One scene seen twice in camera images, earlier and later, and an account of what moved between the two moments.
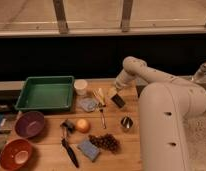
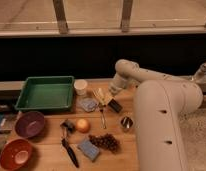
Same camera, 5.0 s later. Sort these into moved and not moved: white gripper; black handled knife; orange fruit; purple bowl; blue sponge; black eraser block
Moved: white gripper; black eraser block
Not moved: orange fruit; black handled knife; purple bowl; blue sponge
